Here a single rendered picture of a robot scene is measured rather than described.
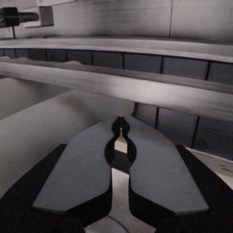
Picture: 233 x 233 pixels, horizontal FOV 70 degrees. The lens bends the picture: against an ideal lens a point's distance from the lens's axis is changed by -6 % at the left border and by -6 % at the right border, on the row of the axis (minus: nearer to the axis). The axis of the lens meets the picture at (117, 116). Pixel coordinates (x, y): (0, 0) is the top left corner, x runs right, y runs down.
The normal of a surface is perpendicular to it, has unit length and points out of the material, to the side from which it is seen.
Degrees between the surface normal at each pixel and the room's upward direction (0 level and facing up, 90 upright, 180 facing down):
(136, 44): 0
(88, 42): 0
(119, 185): 0
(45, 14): 90
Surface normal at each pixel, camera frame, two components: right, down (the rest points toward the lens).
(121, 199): -0.52, 0.40
